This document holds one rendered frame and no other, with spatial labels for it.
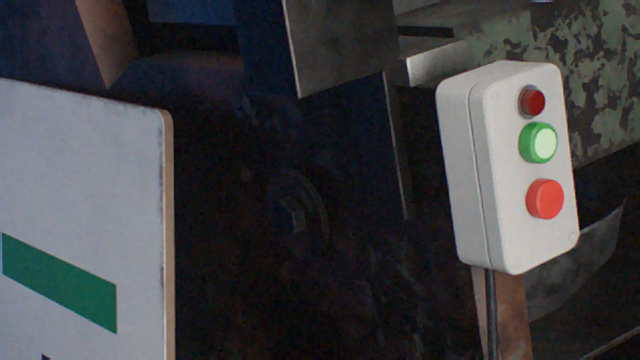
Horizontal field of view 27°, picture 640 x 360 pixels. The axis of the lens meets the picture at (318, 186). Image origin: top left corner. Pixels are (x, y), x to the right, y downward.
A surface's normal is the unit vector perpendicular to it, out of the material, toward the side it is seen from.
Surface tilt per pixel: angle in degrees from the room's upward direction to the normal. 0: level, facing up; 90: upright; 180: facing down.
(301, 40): 90
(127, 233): 78
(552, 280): 105
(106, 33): 74
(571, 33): 90
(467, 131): 90
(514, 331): 90
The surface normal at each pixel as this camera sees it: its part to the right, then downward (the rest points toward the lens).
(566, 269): 0.52, 0.40
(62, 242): -0.83, 0.08
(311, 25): 0.61, 0.12
